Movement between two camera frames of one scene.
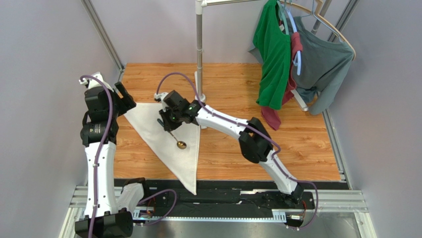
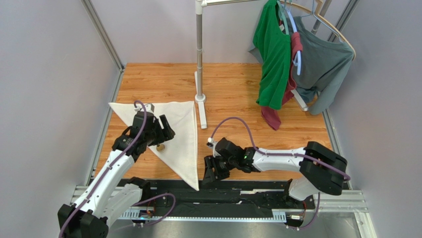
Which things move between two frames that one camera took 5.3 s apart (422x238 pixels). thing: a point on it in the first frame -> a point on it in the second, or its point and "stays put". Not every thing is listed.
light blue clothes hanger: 296,61 stays put
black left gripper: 120,101 -> 160,129
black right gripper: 167,120 -> 217,164
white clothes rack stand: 199,6 stays put
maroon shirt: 271,115 stays put
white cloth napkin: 143,117 stays put
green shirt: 274,45 stays put
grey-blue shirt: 324,64 stays put
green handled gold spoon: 180,145 -> 160,148
